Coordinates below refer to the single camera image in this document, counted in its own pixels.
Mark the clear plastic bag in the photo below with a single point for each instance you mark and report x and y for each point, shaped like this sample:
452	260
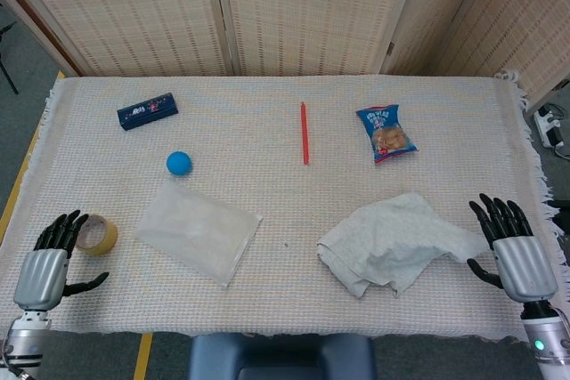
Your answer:
196	233

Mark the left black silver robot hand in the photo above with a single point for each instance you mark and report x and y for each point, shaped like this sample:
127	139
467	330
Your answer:
42	275

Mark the white towel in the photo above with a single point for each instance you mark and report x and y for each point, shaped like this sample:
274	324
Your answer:
392	242

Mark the yellow tape roll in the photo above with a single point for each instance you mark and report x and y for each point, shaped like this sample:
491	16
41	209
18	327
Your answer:
107	237

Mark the white woven tablecloth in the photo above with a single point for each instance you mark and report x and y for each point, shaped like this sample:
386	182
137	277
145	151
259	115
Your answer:
285	202

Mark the beige woven folding screen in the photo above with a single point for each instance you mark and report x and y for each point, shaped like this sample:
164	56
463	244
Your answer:
289	10

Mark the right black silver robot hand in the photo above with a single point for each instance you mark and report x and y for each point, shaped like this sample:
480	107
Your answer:
523	264

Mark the dark blue carton box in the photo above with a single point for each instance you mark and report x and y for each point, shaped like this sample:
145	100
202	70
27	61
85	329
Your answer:
147	110

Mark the blue ball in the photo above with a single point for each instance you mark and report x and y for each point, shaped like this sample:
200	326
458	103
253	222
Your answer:
179	163

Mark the black chair leg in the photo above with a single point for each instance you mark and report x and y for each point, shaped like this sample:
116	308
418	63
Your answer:
8	70

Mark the blue snack packet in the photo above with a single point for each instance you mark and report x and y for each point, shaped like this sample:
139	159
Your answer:
387	133

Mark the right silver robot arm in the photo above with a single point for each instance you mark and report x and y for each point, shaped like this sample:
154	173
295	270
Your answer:
550	344

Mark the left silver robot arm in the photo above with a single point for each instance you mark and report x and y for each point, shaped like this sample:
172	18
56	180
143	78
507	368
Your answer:
24	340

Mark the white power strip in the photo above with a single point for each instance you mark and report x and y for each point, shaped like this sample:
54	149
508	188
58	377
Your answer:
548	124

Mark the red stick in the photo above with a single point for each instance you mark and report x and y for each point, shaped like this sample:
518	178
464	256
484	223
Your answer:
305	133

